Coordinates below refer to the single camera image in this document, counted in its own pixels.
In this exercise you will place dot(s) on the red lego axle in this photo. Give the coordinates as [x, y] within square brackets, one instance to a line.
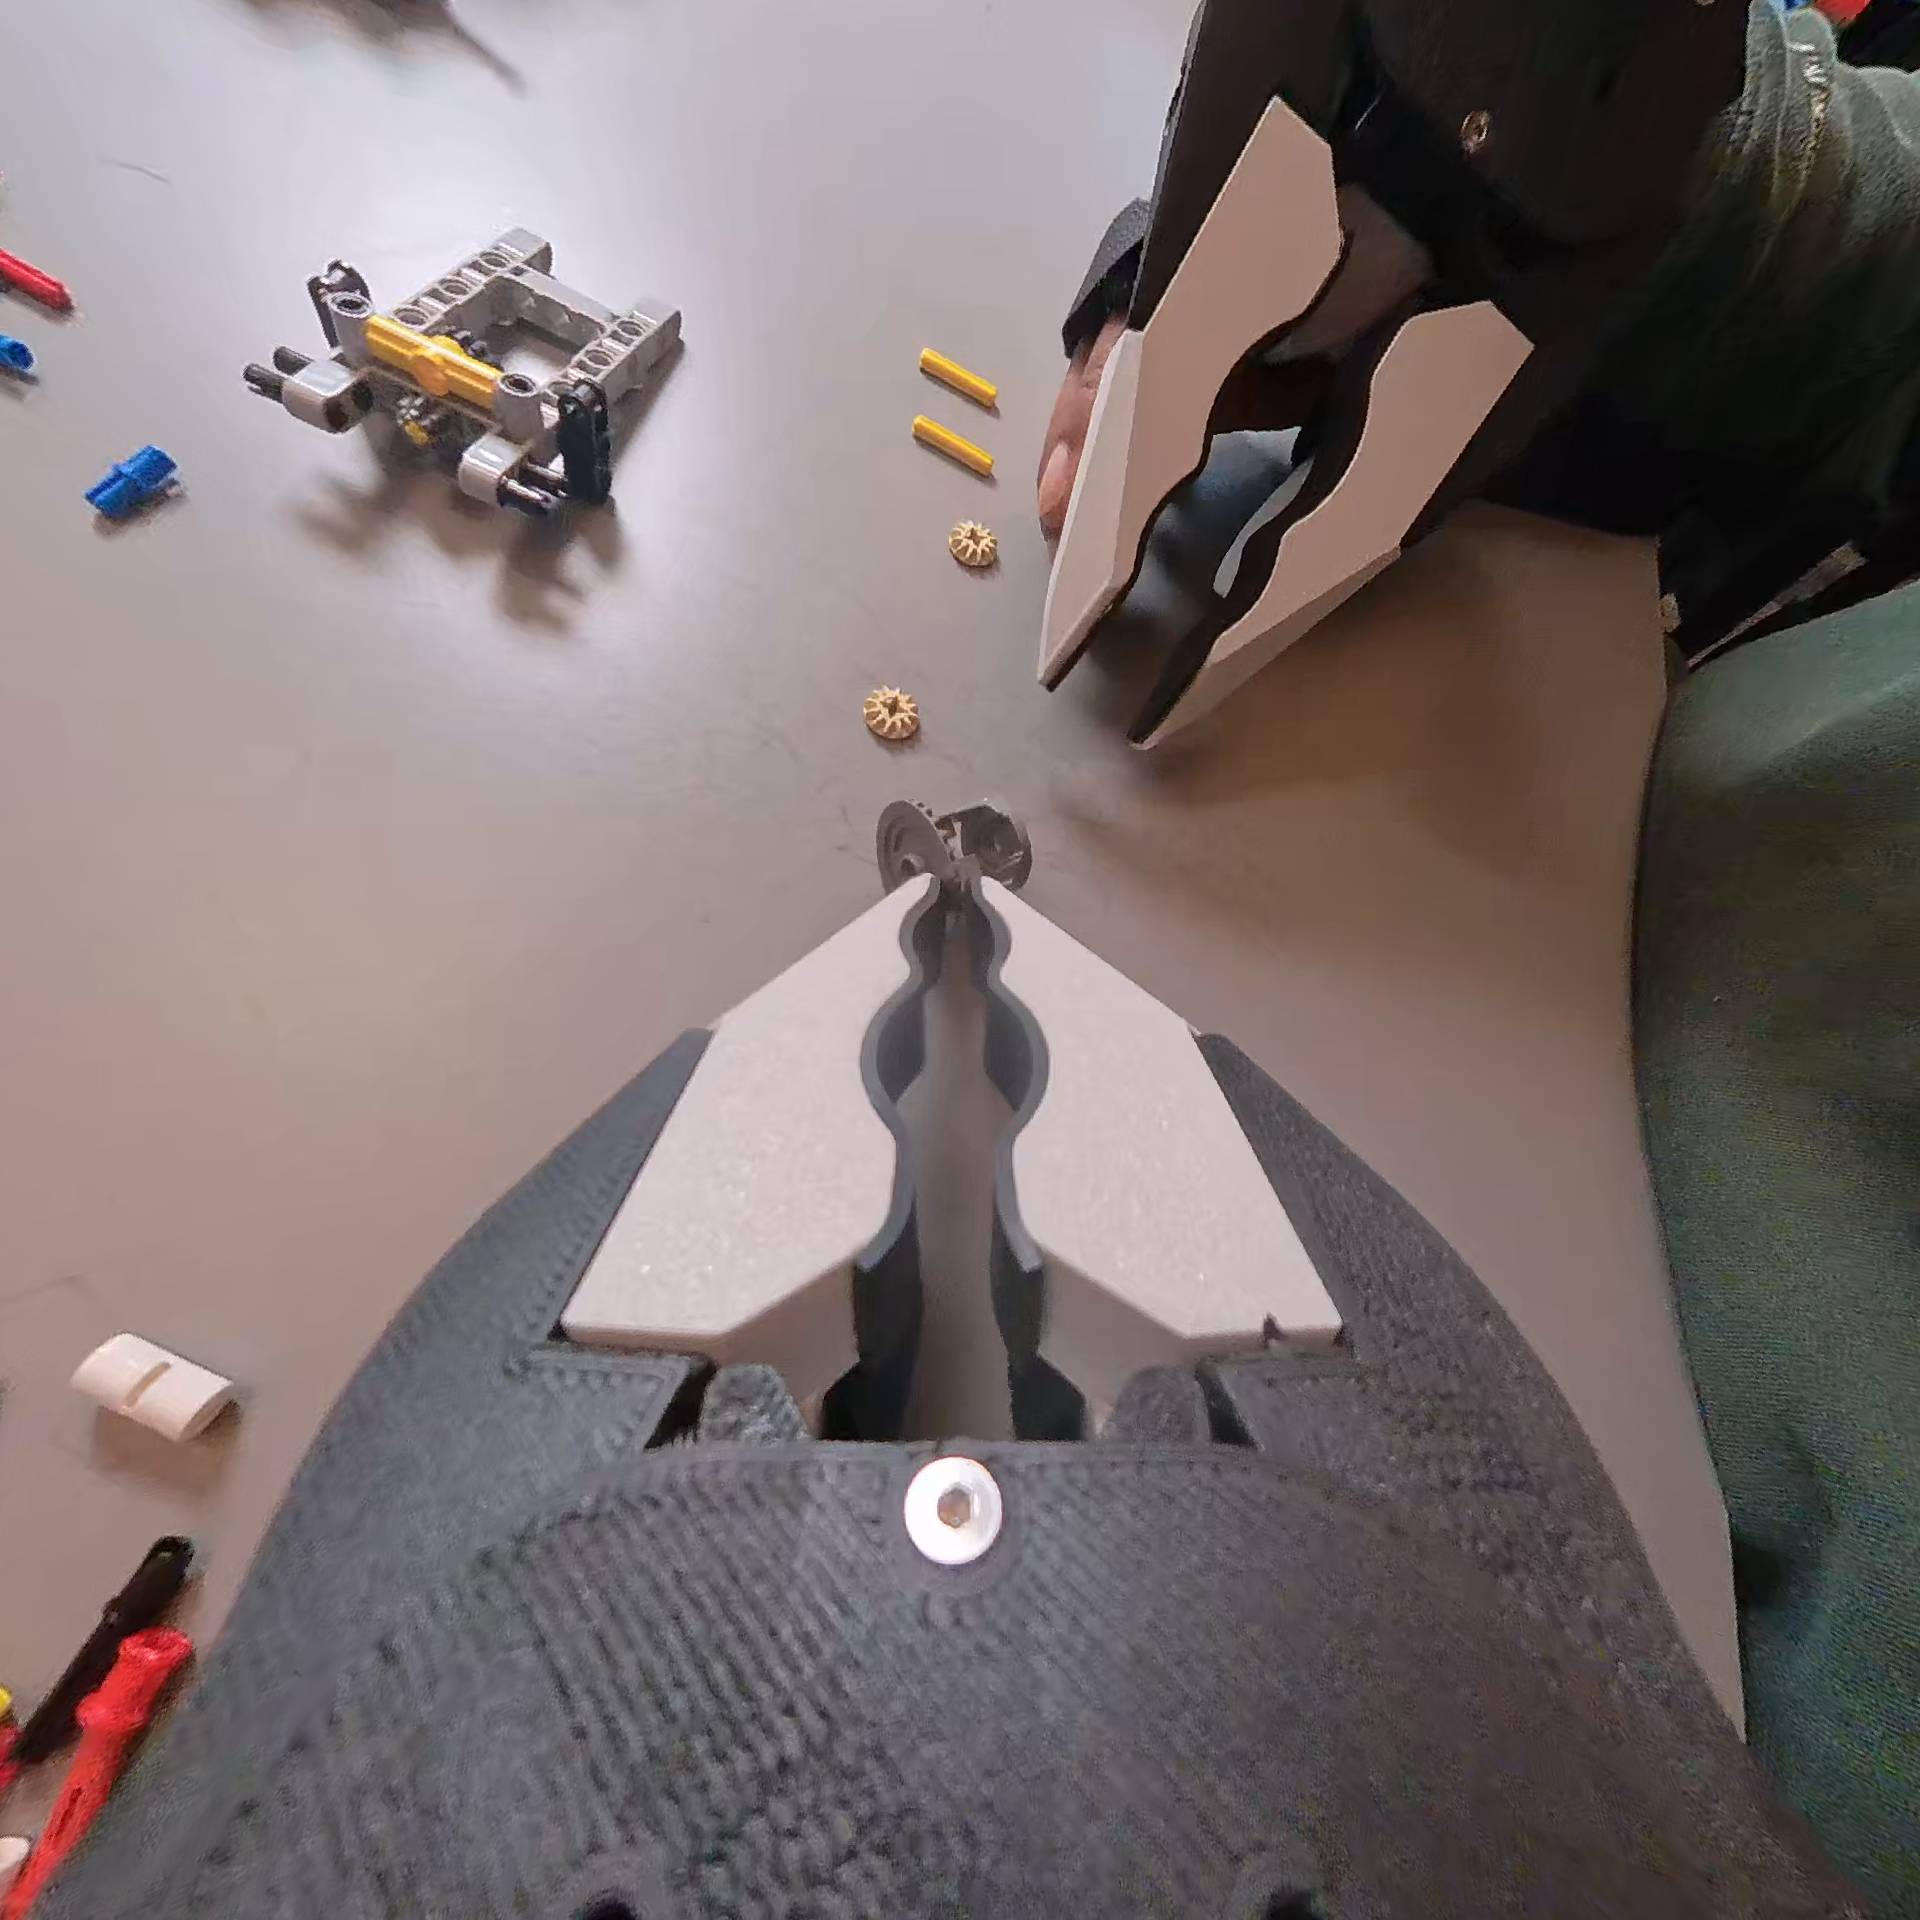
[33, 281]

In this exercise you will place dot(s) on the tan lego gear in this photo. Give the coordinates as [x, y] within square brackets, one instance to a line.
[892, 713]
[971, 545]

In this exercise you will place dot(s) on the white curved lego panel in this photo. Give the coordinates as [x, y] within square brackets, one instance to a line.
[150, 1385]

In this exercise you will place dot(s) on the black lego axle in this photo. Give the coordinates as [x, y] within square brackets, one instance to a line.
[111, 1641]

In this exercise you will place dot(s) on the grey lego gear assembly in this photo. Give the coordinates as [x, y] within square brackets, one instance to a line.
[955, 844]

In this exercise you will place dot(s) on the person's right hand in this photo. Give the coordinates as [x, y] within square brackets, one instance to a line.
[1072, 442]

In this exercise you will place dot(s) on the red lego piece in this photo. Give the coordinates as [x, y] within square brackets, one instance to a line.
[111, 1722]

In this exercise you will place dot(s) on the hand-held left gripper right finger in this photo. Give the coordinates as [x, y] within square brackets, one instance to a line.
[1170, 1186]

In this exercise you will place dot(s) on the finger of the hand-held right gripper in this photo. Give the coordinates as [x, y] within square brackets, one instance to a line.
[1393, 465]
[1200, 346]

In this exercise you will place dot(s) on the grey lego frame assembly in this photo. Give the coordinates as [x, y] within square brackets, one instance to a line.
[480, 352]

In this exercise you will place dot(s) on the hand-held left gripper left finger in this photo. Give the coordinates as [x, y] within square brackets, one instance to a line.
[734, 1186]

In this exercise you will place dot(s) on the person's right forearm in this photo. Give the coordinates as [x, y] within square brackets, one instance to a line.
[1828, 197]

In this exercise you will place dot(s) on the blue lego connector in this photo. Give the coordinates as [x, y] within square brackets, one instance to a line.
[134, 480]

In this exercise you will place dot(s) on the person's green sweatshirt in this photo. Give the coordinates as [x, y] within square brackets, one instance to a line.
[1801, 1126]

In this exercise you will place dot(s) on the yellow lego axle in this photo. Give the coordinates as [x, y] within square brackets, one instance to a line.
[958, 374]
[955, 445]

